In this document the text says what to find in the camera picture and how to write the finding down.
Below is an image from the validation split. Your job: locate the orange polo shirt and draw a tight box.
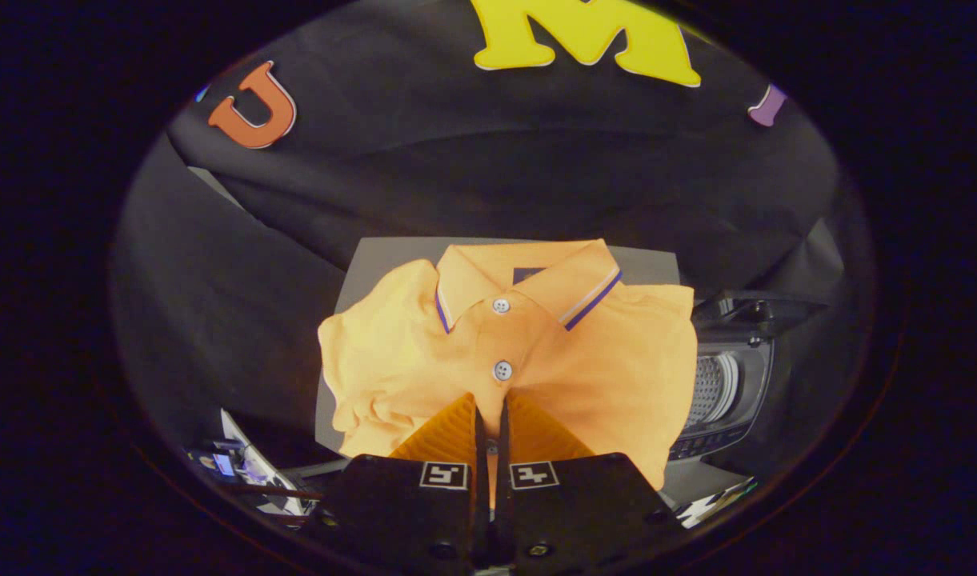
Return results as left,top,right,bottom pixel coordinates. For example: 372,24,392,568
318,238,699,490

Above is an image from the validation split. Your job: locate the black and white printed card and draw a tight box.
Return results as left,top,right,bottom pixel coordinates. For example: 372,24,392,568
676,478,759,529

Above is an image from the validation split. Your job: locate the grey cabinet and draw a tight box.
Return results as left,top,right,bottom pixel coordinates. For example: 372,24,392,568
316,236,681,453

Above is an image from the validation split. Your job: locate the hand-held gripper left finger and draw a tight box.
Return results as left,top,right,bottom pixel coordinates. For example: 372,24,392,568
306,390,491,576

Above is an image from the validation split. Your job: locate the black backdrop cloth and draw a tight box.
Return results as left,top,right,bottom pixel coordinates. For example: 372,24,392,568
112,0,873,481

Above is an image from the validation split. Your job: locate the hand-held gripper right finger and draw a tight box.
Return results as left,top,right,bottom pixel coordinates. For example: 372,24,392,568
491,390,687,576

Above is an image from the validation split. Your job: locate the grey washing machine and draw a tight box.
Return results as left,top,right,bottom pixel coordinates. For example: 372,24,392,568
668,336,777,462

